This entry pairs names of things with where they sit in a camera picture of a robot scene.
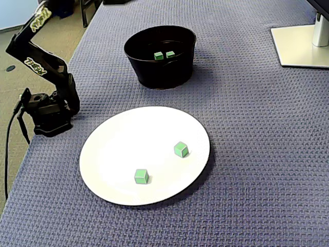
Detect dark chair legs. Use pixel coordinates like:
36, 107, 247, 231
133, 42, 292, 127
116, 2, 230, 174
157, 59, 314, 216
79, 0, 102, 28

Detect white monitor stand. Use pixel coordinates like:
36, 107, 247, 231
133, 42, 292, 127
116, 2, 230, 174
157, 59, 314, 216
270, 11, 329, 69

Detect blue bin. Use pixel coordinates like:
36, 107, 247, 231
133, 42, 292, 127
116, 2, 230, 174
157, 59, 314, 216
48, 0, 78, 19

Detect black round container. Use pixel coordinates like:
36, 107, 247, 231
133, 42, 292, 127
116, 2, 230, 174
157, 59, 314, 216
123, 25, 197, 90

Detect white round plate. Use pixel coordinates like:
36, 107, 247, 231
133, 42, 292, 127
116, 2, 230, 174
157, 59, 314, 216
79, 105, 212, 207

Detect thick black cable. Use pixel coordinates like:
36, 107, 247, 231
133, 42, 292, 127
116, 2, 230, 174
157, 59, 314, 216
4, 99, 25, 201

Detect black monitor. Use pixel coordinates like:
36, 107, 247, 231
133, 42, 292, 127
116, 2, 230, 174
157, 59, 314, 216
307, 0, 329, 16

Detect blue woven table cloth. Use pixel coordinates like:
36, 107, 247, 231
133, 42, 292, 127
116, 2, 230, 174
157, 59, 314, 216
0, 0, 329, 247

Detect short black cable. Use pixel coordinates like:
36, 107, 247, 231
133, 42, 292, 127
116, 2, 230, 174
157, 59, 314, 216
16, 110, 31, 144

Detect white board panel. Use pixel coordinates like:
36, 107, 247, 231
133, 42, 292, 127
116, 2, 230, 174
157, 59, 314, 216
0, 0, 51, 33

